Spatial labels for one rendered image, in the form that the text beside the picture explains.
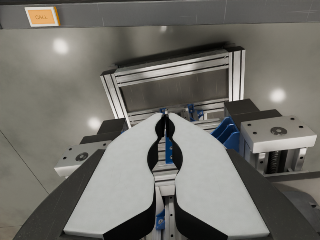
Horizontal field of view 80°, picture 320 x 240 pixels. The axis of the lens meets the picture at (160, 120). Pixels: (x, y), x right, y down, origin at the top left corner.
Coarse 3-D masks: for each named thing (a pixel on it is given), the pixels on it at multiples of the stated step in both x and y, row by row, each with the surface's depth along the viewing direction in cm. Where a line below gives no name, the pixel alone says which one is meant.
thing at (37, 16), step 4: (28, 12) 34; (32, 12) 34; (36, 12) 34; (40, 12) 34; (44, 12) 34; (48, 12) 33; (56, 12) 34; (32, 16) 34; (36, 16) 34; (40, 16) 34; (44, 16) 34; (48, 16) 34; (52, 16) 34; (32, 20) 34; (36, 20) 34; (40, 20) 34; (44, 20) 34; (48, 20) 34; (52, 20) 34
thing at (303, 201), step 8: (288, 192) 45; (296, 192) 45; (304, 192) 45; (296, 200) 43; (304, 200) 43; (312, 200) 44; (304, 208) 42; (312, 208) 42; (304, 216) 41; (312, 216) 41; (312, 224) 40
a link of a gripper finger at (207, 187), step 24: (168, 120) 12; (192, 144) 9; (216, 144) 9; (192, 168) 8; (216, 168) 8; (192, 192) 7; (216, 192) 7; (240, 192) 7; (192, 216) 6; (216, 216) 6; (240, 216) 6
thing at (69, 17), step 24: (72, 0) 34; (96, 0) 34; (120, 0) 34; (144, 0) 33; (168, 0) 33; (192, 0) 33; (216, 0) 33; (240, 0) 33; (264, 0) 33; (288, 0) 33; (312, 0) 33; (24, 24) 36; (72, 24) 36; (96, 24) 35; (120, 24) 35; (144, 24) 35; (168, 24) 35; (192, 24) 35; (216, 24) 35
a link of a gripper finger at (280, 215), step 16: (240, 160) 8; (240, 176) 8; (256, 176) 8; (256, 192) 7; (272, 192) 7; (272, 208) 6; (288, 208) 6; (272, 224) 6; (288, 224) 6; (304, 224) 6
